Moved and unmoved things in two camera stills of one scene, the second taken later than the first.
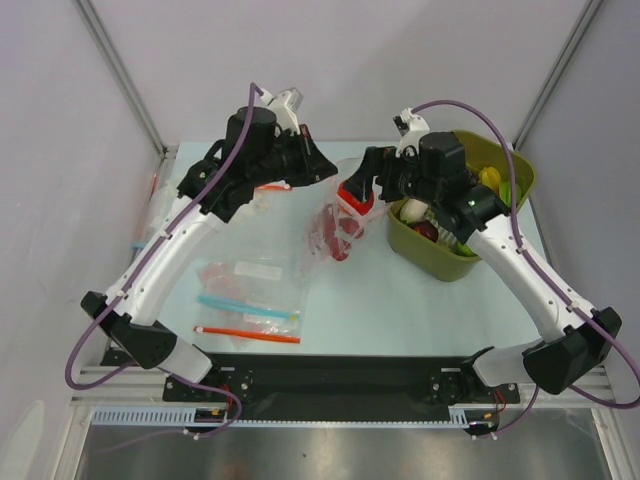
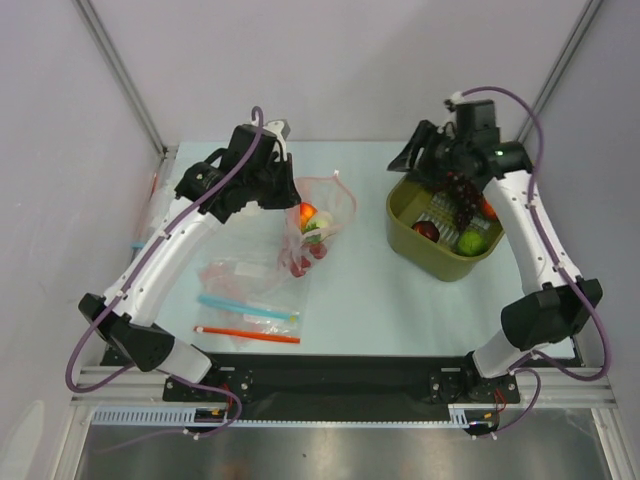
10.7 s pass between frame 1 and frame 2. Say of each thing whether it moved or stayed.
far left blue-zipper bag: stayed
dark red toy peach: stayed
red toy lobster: moved
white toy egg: moved
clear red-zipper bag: moved
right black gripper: moved
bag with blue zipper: stayed
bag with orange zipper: stayed
